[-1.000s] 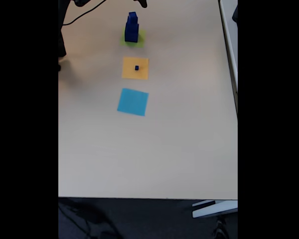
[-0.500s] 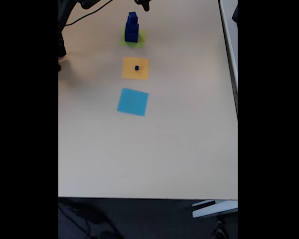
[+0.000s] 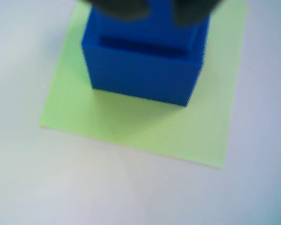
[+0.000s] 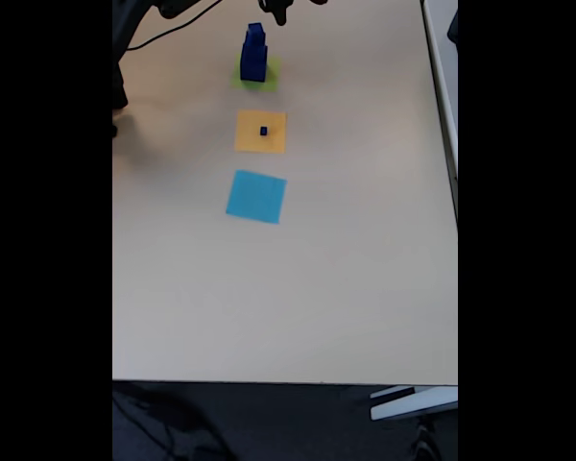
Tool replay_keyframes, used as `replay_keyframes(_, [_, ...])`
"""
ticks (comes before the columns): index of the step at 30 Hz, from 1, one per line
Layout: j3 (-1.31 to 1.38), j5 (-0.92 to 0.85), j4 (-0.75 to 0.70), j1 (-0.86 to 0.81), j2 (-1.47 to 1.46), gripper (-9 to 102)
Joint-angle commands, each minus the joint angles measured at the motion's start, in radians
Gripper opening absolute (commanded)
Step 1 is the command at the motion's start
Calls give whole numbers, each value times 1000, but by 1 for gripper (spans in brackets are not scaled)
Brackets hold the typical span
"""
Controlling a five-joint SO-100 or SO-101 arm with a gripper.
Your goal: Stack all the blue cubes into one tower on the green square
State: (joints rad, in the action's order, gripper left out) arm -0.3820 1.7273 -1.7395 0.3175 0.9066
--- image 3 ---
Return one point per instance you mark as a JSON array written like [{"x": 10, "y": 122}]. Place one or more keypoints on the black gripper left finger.
[{"x": 124, "y": 8}]

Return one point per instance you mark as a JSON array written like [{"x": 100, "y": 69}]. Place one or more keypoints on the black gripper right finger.
[{"x": 192, "y": 10}]

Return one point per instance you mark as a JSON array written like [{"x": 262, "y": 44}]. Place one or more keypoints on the small blue cube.
[{"x": 161, "y": 35}]

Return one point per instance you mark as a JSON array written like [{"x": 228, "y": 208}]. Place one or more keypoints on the green paper square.
[{"x": 142, "y": 129}]

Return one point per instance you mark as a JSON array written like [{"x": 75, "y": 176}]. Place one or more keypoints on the large blue cube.
[{"x": 140, "y": 77}]

